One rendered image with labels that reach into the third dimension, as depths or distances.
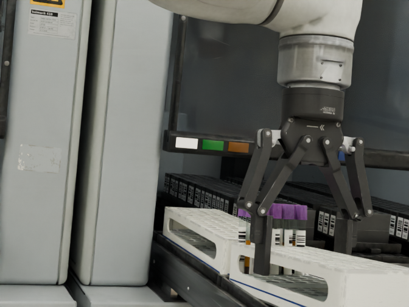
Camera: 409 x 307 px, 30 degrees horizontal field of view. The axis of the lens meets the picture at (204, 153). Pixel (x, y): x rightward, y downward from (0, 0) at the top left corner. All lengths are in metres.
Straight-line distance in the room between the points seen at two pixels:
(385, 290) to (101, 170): 0.59
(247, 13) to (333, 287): 0.32
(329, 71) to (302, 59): 0.03
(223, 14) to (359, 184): 0.27
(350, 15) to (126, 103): 0.45
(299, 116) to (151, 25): 0.41
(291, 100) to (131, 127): 0.39
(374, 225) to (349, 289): 0.66
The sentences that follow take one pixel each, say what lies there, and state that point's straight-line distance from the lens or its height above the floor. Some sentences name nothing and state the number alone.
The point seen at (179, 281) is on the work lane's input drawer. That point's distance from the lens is 1.16.
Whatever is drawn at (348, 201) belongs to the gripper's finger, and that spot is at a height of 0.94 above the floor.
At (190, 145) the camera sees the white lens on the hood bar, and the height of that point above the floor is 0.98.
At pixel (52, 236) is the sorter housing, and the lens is 1.23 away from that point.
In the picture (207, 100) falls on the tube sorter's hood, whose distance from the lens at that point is 1.25.
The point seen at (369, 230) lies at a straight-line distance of 1.41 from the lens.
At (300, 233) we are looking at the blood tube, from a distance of 1.01.
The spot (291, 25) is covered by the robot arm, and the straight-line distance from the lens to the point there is 0.91.
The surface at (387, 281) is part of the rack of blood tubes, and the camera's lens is 0.78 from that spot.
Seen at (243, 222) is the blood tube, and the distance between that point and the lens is 1.00.
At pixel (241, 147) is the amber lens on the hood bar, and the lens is 1.26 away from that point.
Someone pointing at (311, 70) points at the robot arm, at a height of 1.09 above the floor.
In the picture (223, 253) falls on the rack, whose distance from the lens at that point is 1.04.
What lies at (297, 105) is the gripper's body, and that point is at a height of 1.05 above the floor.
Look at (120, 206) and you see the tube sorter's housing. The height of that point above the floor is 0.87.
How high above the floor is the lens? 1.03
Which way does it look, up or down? 3 degrees down
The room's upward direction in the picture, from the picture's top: 6 degrees clockwise
